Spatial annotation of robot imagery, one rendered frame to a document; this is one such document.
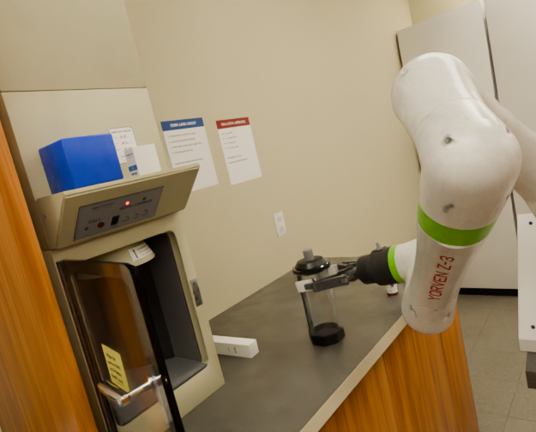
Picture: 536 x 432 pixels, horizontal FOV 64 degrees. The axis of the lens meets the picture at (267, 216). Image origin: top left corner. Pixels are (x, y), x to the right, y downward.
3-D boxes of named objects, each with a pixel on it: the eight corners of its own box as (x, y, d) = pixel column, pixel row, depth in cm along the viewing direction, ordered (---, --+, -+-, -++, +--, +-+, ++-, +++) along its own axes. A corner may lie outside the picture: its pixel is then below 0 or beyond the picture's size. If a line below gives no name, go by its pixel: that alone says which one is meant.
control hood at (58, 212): (49, 250, 81) (33, 200, 79) (179, 209, 105) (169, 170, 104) (77, 248, 73) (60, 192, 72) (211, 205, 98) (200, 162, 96)
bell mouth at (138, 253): (66, 279, 101) (59, 256, 101) (129, 255, 115) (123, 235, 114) (104, 279, 90) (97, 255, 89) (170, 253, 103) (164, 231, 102)
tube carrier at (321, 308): (301, 341, 123) (284, 271, 120) (321, 324, 131) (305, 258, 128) (333, 345, 116) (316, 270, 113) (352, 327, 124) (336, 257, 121)
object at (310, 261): (290, 277, 120) (285, 255, 119) (308, 266, 127) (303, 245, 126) (316, 277, 114) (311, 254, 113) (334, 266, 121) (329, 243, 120)
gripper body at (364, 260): (378, 249, 111) (348, 255, 117) (364, 259, 104) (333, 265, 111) (388, 275, 111) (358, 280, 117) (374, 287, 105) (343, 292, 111)
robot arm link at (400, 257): (466, 248, 101) (445, 219, 95) (465, 294, 93) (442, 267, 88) (410, 258, 110) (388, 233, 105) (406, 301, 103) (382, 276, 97)
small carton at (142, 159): (130, 177, 92) (123, 151, 92) (152, 173, 95) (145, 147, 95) (139, 176, 88) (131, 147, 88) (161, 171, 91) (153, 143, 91)
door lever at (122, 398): (129, 379, 70) (124, 364, 70) (157, 393, 63) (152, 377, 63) (98, 396, 67) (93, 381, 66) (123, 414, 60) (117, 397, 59)
